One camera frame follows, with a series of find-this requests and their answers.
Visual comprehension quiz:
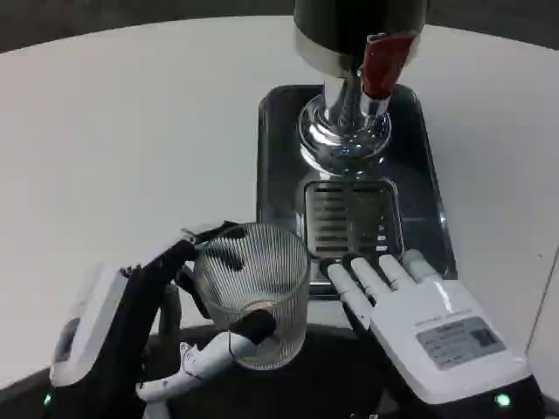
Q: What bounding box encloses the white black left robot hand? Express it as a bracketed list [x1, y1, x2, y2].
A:
[43, 221, 277, 419]

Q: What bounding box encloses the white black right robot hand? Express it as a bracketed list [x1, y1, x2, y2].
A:
[321, 249, 548, 419]

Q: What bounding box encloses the clear ribbed glass cup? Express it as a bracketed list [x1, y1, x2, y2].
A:
[193, 222, 312, 371]

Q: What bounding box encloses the slotted steel tray grid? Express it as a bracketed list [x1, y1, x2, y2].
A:
[303, 177, 404, 262]

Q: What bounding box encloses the steel drip tray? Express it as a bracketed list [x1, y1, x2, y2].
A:
[256, 85, 459, 300]

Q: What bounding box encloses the steel drink dispenser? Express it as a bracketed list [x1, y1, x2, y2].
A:
[292, 0, 431, 180]

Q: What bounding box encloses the red tap handle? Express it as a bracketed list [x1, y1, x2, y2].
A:
[361, 32, 420, 100]

